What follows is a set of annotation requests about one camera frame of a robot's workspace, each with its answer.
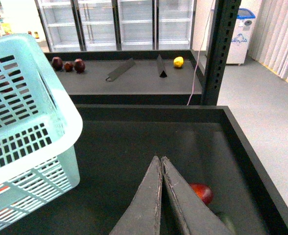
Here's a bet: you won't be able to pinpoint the black triangular shelf divider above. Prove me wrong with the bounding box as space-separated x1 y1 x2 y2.
156 54 167 78

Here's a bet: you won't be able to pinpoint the black display tray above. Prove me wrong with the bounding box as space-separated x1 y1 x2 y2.
45 50 203 105
1 105 288 235

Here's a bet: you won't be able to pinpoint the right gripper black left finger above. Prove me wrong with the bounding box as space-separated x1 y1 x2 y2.
110 156 163 235

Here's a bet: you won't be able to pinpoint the pink cable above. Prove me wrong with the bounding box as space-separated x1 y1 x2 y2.
187 0 215 106

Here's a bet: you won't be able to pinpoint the yellow lemon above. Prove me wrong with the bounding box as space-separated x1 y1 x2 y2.
173 56 184 69

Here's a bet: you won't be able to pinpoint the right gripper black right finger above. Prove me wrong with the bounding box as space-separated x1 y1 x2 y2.
161 156 232 235

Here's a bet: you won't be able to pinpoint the light blue plastic basket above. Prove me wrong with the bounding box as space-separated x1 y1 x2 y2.
0 34 83 231

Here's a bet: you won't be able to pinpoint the small dark red apple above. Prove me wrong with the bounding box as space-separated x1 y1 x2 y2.
64 62 73 72

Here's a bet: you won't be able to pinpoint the glass door display fridges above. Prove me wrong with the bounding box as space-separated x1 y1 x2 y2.
35 0 196 52

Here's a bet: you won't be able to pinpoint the black rear display tray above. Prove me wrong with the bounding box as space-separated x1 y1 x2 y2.
45 50 203 105

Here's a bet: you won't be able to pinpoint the dark red apple back left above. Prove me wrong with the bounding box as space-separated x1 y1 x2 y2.
52 57 63 71

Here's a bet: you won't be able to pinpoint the black front display tray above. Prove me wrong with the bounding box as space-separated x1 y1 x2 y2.
1 105 288 235

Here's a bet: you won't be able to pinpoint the flat black shelf divider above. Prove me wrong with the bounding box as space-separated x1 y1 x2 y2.
105 58 135 82

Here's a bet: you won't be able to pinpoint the black perforated shelf post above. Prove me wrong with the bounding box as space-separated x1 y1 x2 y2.
201 0 241 105

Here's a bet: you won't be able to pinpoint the green avocado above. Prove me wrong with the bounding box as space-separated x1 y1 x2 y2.
218 214 237 235

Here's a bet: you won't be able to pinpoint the white chest freezer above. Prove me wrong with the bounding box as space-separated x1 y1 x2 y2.
226 8 256 65

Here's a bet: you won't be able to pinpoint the dark red apple back right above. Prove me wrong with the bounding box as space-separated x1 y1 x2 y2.
73 58 85 73

